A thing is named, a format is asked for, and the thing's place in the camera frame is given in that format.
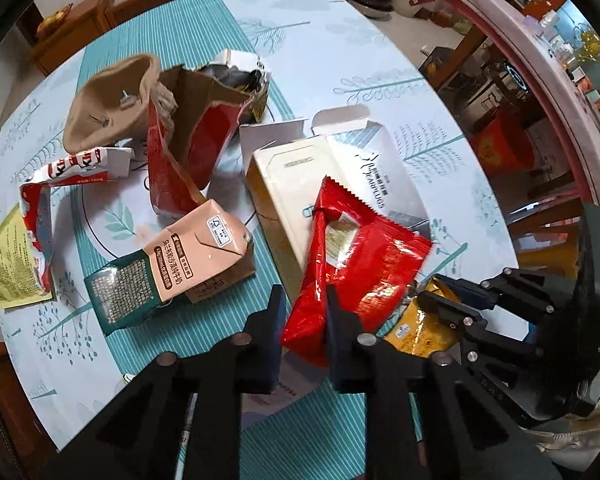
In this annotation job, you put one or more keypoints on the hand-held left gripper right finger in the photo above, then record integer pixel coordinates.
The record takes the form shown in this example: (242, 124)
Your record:
(336, 325)

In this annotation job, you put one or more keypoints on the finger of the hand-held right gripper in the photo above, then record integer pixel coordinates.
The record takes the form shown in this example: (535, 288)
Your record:
(480, 287)
(450, 312)

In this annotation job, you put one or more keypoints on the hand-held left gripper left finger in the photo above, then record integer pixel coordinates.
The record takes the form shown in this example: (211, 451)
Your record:
(276, 320)

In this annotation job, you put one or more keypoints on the yellow snack packet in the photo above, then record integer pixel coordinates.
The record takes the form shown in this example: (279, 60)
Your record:
(425, 327)

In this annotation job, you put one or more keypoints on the red snack packet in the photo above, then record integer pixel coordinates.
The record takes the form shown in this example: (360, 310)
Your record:
(360, 260)

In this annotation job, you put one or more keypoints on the cream cardboard box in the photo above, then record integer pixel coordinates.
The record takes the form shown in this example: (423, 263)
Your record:
(290, 190)

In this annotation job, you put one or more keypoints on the white silver printed box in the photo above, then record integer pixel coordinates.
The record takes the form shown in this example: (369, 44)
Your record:
(380, 160)

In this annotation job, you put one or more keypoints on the pale yellow printed packet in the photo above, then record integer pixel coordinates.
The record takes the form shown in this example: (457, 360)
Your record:
(10, 260)

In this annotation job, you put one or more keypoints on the person's right forearm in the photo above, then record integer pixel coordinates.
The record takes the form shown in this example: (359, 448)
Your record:
(575, 440)

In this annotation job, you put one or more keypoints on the white paper sheet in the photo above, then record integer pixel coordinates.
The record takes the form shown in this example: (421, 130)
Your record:
(265, 405)

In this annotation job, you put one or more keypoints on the pink green milk carton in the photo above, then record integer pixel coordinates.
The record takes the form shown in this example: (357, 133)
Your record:
(180, 265)

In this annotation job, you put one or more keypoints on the red orange bucket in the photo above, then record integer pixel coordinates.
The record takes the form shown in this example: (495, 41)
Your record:
(505, 145)

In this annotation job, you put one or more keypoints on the torn red cardboard box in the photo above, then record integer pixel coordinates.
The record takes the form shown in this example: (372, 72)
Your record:
(180, 160)

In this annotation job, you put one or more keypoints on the pink edged display counter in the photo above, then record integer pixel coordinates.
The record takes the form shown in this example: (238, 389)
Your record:
(530, 60)

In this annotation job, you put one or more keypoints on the white dark torn box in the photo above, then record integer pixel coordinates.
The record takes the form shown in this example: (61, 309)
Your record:
(245, 80)

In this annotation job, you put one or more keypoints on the red white snack wrapper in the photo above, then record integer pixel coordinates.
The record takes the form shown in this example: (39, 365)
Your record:
(70, 165)

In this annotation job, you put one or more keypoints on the brown paper bag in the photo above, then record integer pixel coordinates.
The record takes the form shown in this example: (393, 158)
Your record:
(105, 110)

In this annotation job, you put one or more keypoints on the wooden sideboard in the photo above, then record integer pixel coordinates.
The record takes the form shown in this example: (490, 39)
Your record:
(130, 5)

